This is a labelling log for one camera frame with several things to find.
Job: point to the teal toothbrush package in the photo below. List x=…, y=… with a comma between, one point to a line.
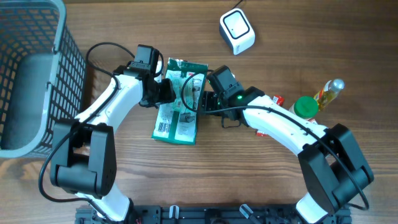
x=187, y=94

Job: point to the white barcode scanner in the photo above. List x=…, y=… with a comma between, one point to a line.
x=236, y=31

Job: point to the red white tube package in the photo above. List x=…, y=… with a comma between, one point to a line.
x=277, y=99

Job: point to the grey plastic mesh basket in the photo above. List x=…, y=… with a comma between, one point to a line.
x=43, y=75

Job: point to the yellow oil bottle silver cap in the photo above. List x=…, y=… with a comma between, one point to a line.
x=329, y=92

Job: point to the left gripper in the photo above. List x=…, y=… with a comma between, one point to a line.
x=168, y=96

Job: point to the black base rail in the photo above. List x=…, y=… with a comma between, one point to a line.
x=280, y=213

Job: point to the green 3M gloves package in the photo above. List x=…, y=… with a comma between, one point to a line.
x=181, y=127

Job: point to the Knorr jar green lid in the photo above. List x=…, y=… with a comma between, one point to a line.
x=305, y=107

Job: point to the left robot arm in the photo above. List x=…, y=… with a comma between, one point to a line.
x=83, y=157

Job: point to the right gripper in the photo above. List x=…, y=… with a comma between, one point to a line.
x=208, y=98

